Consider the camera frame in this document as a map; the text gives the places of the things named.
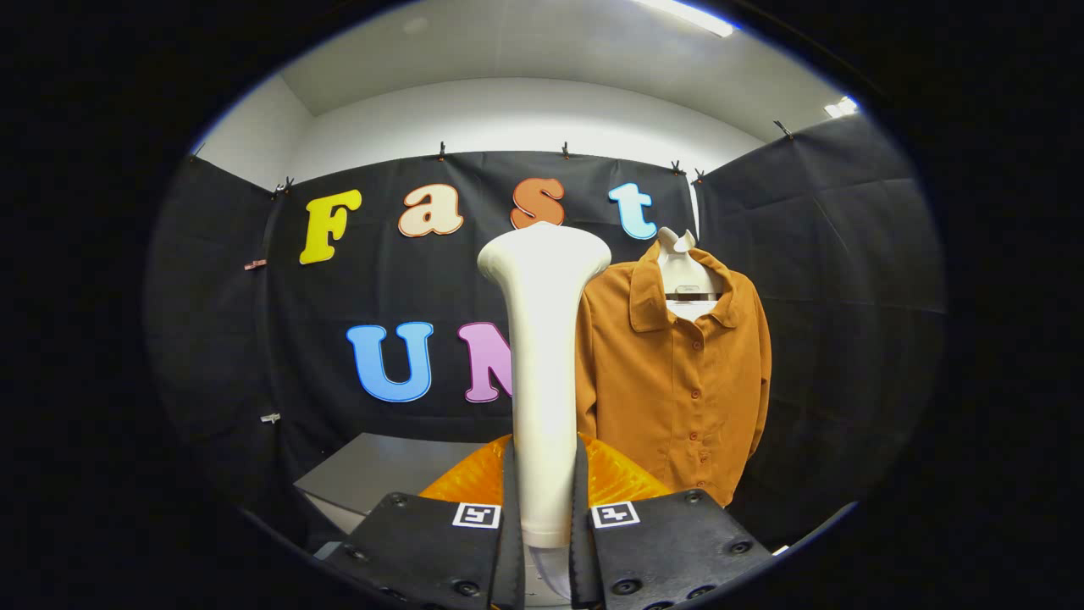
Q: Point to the long ceiling light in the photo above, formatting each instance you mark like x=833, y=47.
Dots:
x=686, y=15

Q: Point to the orange button-up shirt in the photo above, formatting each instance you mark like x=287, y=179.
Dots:
x=660, y=381

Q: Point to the grey cabinet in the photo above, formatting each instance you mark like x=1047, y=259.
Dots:
x=381, y=470

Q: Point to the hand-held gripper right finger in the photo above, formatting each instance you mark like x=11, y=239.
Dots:
x=583, y=559

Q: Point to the small ceiling light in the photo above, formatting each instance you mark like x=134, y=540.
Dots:
x=843, y=108

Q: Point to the white clothes hanger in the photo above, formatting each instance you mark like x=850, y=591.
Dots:
x=686, y=271

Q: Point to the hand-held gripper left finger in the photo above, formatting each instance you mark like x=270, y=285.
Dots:
x=510, y=559

